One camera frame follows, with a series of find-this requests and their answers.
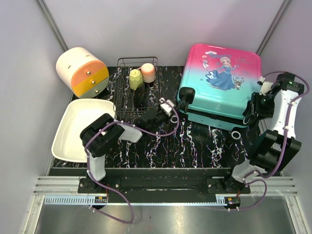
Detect pink teal cartoon suitcase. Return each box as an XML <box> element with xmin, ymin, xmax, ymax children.
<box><xmin>177</xmin><ymin>44</ymin><xmax>261</xmax><ymax>140</ymax></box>

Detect white rectangular tray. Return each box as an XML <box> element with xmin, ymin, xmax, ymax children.
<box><xmin>51</xmin><ymin>98</ymin><xmax>115</xmax><ymax>163</ymax></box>

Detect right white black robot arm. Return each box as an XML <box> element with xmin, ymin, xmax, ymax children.
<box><xmin>221</xmin><ymin>71</ymin><xmax>310</xmax><ymax>193</ymax></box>

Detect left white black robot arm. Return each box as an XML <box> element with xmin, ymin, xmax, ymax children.
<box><xmin>80</xmin><ymin>109</ymin><xmax>174</xmax><ymax>193</ymax></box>

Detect black object in basket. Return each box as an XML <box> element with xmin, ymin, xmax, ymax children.
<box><xmin>133</xmin><ymin>83</ymin><xmax>145</xmax><ymax>108</ymax></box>

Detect black marble pattern mat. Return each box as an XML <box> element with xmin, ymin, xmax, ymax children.
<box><xmin>98</xmin><ymin>66</ymin><xmax>261</xmax><ymax>168</ymax></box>

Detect yellow faceted cup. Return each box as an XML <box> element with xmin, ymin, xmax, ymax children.
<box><xmin>129</xmin><ymin>69</ymin><xmax>143</xmax><ymax>91</ymax></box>

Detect pink ribbed cup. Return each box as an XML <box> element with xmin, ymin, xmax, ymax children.
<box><xmin>141</xmin><ymin>63</ymin><xmax>156</xmax><ymax>83</ymax></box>

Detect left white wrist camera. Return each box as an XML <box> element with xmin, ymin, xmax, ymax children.
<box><xmin>159</xmin><ymin>97</ymin><xmax>175</xmax><ymax>117</ymax></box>

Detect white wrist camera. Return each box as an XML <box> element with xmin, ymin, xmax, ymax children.
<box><xmin>159</xmin><ymin>97</ymin><xmax>175</xmax><ymax>117</ymax></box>
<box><xmin>257</xmin><ymin>76</ymin><xmax>273</xmax><ymax>96</ymax></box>

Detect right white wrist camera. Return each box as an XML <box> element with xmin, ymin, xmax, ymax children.
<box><xmin>257</xmin><ymin>76</ymin><xmax>273</xmax><ymax>96</ymax></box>

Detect black wire basket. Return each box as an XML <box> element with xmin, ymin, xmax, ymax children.
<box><xmin>114</xmin><ymin>56</ymin><xmax>160</xmax><ymax>120</ymax></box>

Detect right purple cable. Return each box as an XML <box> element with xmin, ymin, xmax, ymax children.
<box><xmin>207</xmin><ymin>71</ymin><xmax>311</xmax><ymax>212</ymax></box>

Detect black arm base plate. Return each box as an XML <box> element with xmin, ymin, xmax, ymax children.
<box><xmin>78</xmin><ymin>167</ymin><xmax>252</xmax><ymax>195</ymax></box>

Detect aluminium frame rail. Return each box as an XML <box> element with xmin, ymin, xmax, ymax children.
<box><xmin>33</xmin><ymin>176</ymin><xmax>298</xmax><ymax>206</ymax></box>

